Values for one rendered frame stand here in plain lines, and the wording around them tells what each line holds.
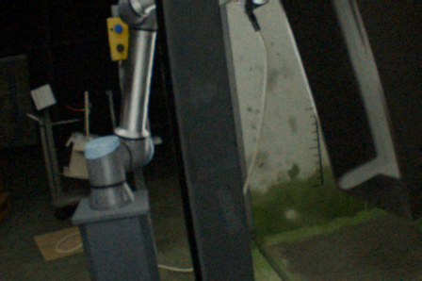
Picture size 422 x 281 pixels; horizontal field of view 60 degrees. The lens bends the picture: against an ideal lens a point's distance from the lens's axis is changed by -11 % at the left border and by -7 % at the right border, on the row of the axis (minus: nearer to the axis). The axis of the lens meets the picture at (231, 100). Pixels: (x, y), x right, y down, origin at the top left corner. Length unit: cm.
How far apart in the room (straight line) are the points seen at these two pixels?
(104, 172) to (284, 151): 125
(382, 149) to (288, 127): 62
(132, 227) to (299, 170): 128
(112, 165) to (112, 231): 26
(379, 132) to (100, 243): 148
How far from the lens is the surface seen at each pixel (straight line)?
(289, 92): 246
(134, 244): 162
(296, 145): 250
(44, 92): 399
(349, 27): 210
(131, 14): 153
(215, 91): 36
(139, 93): 169
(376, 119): 217
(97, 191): 164
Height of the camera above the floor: 109
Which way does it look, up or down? 3 degrees down
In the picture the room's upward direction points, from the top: 7 degrees counter-clockwise
